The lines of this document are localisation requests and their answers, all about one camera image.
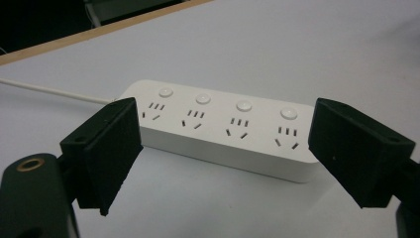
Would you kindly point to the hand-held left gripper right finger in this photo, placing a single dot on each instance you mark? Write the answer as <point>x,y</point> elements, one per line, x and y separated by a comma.
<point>356,152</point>

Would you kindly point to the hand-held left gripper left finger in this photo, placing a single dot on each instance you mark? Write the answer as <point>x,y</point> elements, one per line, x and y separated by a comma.
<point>102,155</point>

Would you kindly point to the white power strip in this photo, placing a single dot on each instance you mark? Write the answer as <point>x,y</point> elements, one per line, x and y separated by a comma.
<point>218,132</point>

